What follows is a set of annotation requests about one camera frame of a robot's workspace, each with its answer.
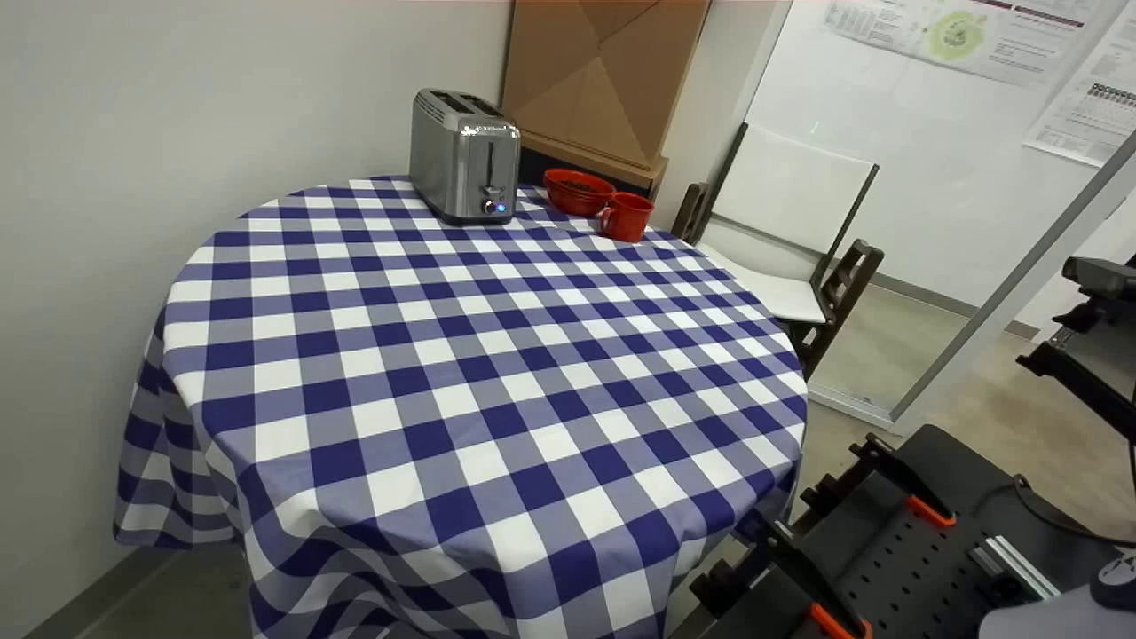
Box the red mug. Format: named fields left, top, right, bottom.
left=596, top=191, right=653, bottom=241

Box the red bowl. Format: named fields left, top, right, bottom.
left=544, top=166, right=615, bottom=215

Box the white poster board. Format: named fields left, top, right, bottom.
left=752, top=0, right=1131, bottom=304

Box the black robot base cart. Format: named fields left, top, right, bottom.
left=693, top=426, right=1131, bottom=639

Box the silver two-slot toaster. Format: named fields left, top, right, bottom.
left=413, top=87, right=523, bottom=223

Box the blue white checkered tablecloth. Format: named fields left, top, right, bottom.
left=113, top=177, right=804, bottom=639

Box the white folding chair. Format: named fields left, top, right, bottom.
left=672, top=125, right=882, bottom=377

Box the black equipment stand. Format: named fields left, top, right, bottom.
left=1020, top=256, right=1136, bottom=474

